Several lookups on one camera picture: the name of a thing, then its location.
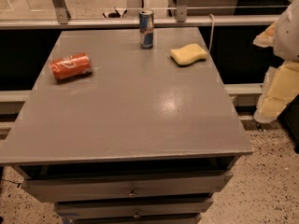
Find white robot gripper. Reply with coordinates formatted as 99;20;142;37
253;0;299;123

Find yellow sponge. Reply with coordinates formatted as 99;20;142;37
170;44;207;66

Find metal railing beam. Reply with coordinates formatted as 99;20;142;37
0;15;279;30

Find blue silver energy drink can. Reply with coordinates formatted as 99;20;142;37
139;9;154;49

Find black white object behind railing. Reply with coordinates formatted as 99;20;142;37
102;7;127;19

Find orange soda can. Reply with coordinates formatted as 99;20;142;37
50;52;92;80

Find bottom grey drawer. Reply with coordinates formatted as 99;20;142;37
64;214;202;224

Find grey drawer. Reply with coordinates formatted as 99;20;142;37
57;197;213;219
22;171;233;203
64;214;202;224

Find middle grey drawer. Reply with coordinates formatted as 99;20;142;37
57;197;213;219

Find top grey drawer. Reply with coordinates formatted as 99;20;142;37
22;171;233;203

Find white cable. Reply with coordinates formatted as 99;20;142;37
207;13;216;54

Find right metal railing post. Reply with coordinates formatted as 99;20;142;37
176;0;188;22

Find metal railing post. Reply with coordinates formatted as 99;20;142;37
176;0;188;22
51;0;71;24

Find left metal railing post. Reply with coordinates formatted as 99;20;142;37
51;0;71;24

